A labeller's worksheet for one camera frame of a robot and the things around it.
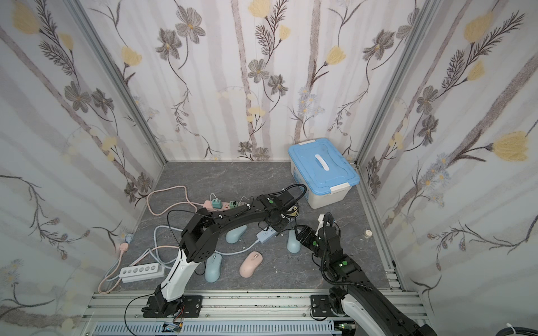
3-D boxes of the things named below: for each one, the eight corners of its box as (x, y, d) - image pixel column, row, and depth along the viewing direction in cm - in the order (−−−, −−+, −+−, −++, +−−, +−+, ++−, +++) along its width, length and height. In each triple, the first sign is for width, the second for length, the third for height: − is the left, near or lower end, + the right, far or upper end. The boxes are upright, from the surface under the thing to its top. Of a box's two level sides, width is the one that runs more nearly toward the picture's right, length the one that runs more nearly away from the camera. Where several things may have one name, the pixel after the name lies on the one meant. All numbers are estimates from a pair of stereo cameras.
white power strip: (123, 283, 81) (116, 279, 77) (127, 271, 84) (120, 267, 80) (163, 276, 83) (158, 273, 79) (165, 265, 86) (160, 261, 82)
